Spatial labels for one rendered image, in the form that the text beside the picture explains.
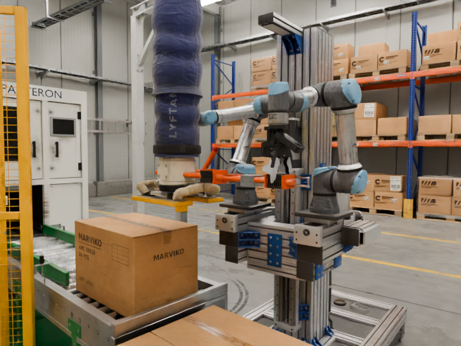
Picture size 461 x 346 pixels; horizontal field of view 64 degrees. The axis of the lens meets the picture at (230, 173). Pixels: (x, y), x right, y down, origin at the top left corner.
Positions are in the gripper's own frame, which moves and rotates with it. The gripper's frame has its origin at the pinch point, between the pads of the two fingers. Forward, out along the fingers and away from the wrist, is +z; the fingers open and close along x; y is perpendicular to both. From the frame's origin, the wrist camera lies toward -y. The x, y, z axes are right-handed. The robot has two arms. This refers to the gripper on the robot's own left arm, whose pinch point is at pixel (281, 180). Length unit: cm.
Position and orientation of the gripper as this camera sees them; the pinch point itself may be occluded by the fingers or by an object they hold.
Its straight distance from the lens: 136.1
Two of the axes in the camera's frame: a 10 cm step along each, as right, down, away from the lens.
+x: -7.0, 0.3, -7.2
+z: -0.1, 10.0, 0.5
